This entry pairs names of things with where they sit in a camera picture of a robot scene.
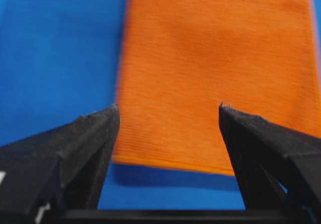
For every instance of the blue table cloth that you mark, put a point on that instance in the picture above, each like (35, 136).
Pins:
(61, 59)

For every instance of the orange towel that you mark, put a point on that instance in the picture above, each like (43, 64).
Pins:
(182, 58)

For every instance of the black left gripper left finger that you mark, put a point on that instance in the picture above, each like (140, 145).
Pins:
(62, 168)

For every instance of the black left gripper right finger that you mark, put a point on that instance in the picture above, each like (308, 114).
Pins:
(276, 167)

